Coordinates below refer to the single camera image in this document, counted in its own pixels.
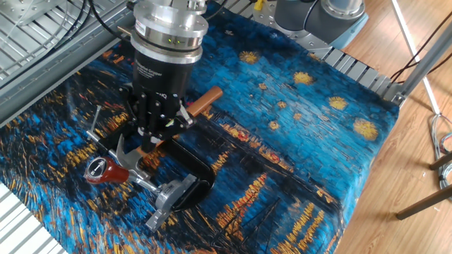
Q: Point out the aluminium frame post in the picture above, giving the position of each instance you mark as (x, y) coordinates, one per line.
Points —
(423, 63)

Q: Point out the starry night print cloth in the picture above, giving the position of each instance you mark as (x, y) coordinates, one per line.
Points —
(300, 141)

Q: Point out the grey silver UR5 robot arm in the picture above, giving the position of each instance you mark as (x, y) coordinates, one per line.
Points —
(300, 17)

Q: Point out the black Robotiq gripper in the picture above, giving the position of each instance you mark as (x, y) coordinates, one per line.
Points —
(159, 75)

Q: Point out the dark wooden leg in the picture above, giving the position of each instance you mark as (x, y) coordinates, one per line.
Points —
(441, 161)
(423, 202)

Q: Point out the black iron C-clamp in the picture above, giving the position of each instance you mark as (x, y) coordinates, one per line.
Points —
(203, 173)

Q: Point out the yellow plastic object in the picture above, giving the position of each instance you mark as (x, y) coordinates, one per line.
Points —
(259, 4)

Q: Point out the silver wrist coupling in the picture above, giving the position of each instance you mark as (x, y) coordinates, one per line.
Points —
(169, 31)

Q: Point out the perforated metal plate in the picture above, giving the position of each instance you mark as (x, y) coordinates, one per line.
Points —
(24, 10)

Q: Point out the thin white pole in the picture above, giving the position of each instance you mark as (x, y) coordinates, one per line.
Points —
(409, 39)

